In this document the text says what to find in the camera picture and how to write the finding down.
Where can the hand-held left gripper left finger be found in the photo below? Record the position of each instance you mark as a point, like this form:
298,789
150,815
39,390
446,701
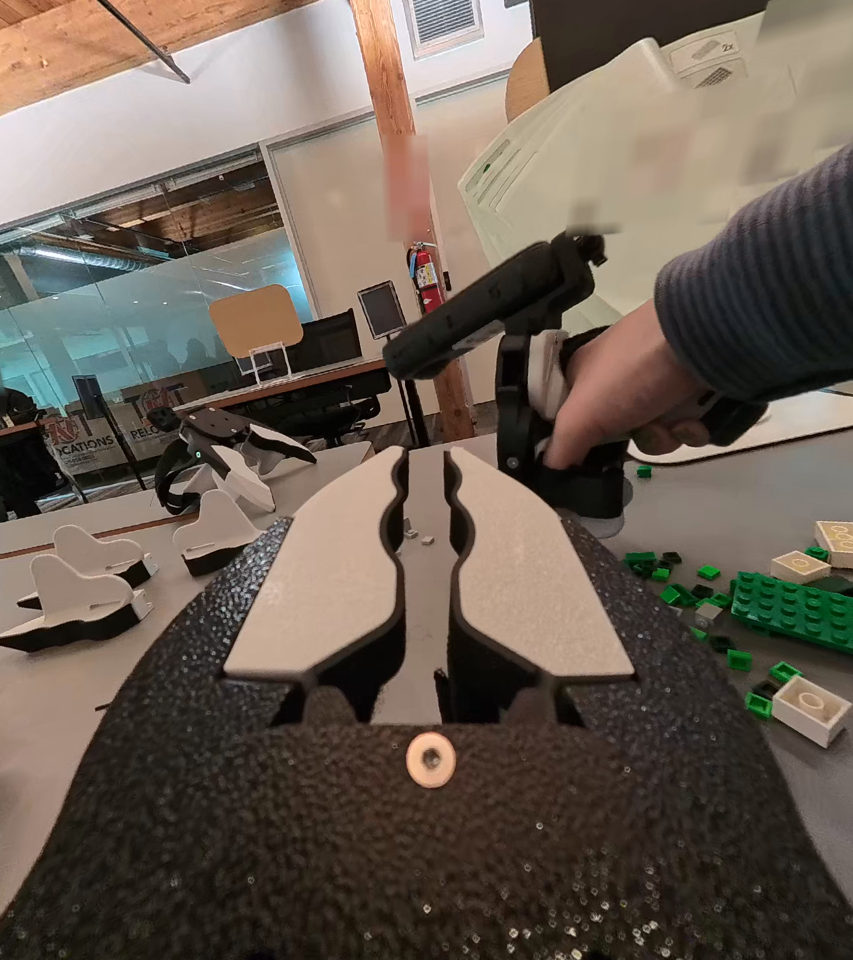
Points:
306,585

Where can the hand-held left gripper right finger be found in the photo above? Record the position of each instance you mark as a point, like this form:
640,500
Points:
539,585

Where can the background wooden desk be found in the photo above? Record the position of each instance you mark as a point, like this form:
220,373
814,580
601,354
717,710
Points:
299,382

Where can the grey desk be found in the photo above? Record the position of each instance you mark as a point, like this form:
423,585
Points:
44,697

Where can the person's right hand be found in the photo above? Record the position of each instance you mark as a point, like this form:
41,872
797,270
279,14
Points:
621,390

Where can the red fire extinguisher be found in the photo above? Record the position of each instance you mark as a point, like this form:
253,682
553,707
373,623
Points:
426,277

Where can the small framed tablet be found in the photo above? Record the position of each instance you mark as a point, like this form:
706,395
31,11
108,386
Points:
381,309

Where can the pile of small green tiles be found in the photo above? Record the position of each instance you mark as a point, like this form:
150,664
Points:
678,596

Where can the black office chair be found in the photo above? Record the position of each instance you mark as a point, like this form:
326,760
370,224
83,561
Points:
336,416

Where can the spare hand-held gripper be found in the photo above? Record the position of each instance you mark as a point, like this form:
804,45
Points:
209,427

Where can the wooden pillar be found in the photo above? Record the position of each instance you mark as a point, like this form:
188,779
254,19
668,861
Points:
385,75

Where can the printed banner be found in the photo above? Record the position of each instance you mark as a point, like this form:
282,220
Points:
89,450

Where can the cream square brick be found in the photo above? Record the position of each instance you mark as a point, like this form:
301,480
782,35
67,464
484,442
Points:
798,564
809,705

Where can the large green plate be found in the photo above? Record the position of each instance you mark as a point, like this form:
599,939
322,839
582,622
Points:
809,615

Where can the black tripod stand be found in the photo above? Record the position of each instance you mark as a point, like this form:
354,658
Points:
87,397

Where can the black panel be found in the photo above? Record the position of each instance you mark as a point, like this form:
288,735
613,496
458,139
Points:
606,30

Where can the dark green slope brick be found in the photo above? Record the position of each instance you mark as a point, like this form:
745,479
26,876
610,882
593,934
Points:
835,585

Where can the cream long brick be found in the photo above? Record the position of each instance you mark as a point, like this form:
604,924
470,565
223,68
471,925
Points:
846,544

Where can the black ceiling rod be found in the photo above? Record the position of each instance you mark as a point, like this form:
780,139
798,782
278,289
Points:
149,41

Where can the wall air vent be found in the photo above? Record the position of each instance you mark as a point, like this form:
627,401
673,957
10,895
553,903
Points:
441,26

